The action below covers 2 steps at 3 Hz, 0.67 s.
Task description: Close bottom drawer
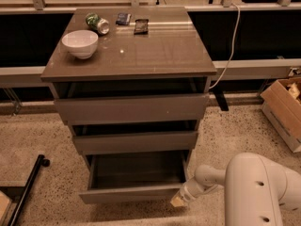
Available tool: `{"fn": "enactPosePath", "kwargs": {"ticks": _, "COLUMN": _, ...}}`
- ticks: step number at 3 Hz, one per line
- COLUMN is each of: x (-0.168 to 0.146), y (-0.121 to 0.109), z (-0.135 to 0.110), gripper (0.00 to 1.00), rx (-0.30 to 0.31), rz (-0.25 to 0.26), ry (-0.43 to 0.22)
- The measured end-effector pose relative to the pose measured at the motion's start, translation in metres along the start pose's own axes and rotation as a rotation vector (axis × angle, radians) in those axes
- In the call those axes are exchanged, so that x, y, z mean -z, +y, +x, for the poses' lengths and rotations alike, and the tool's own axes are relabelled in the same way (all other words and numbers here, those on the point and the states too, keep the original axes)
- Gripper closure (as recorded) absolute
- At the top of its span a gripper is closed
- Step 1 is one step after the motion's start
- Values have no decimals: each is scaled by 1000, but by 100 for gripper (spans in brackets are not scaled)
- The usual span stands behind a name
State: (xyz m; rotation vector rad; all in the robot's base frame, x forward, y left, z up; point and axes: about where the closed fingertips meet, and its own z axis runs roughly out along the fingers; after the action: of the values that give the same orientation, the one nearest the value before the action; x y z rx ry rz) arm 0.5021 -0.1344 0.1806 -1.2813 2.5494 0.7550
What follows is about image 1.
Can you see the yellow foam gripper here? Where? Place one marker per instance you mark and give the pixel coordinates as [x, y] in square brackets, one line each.
[188, 192]

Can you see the grey bottom drawer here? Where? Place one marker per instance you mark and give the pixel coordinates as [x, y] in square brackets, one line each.
[130, 177]

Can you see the grey drawer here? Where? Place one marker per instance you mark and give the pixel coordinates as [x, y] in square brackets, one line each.
[130, 177]
[136, 137]
[124, 101]

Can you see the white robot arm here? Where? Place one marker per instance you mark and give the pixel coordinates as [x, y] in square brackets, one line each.
[256, 190]

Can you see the grey top drawer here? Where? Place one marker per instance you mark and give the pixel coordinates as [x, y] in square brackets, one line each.
[124, 101]

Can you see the grey middle drawer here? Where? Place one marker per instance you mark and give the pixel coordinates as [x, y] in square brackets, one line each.
[136, 137]

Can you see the grey drawer cabinet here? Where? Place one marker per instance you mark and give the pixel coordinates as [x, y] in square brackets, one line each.
[171, 49]

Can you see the black metal leg with caster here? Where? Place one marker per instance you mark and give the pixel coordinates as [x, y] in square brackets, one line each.
[41, 161]

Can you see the dark snack packet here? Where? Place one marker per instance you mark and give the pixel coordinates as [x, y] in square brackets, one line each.
[141, 26]

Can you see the white ceramic bowl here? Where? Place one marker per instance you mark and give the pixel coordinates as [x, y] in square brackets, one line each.
[81, 43]

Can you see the blue snack packet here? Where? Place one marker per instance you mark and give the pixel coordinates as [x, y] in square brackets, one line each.
[123, 19]

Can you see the green drink can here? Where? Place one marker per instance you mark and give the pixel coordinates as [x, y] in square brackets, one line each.
[97, 23]

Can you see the black bracket under rail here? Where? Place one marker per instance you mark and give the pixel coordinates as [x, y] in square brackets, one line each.
[220, 98]

